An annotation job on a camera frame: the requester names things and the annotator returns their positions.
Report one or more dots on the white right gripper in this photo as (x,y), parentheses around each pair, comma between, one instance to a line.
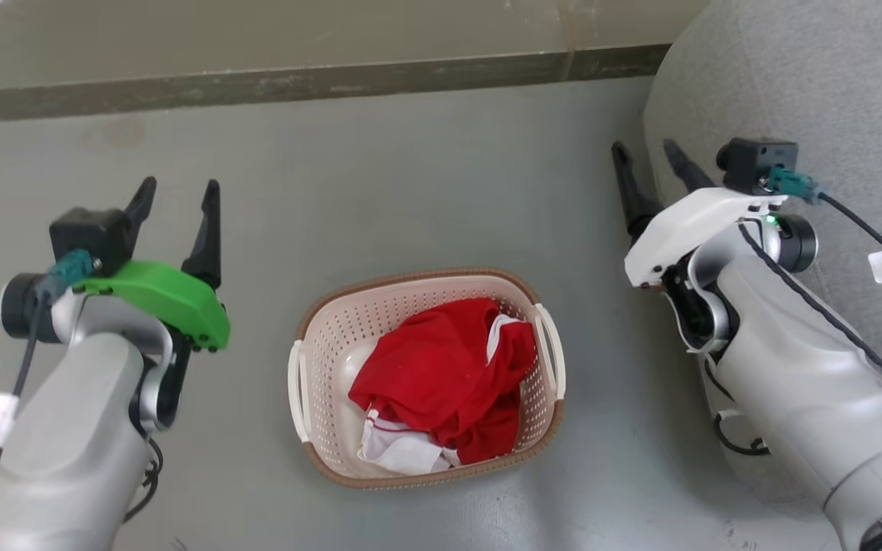
(686,218)

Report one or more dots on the beige perforated plastic laundry basket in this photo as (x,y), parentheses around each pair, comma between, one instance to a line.
(334,337)

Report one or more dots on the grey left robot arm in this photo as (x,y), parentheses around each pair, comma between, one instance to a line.
(81,428)

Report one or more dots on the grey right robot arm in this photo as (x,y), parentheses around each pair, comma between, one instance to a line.
(808,367)

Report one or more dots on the grey fabric sofa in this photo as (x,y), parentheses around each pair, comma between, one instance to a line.
(824,76)

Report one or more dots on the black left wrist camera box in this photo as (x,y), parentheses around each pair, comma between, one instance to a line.
(96,233)

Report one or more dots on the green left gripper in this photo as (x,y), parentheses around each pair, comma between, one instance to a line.
(173,298)

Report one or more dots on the red and white garment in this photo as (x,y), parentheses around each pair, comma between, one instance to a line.
(449,375)

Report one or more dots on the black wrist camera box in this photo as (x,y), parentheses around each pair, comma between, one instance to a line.
(755,164)
(96,233)

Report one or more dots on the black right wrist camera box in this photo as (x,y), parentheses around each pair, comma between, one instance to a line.
(755,164)

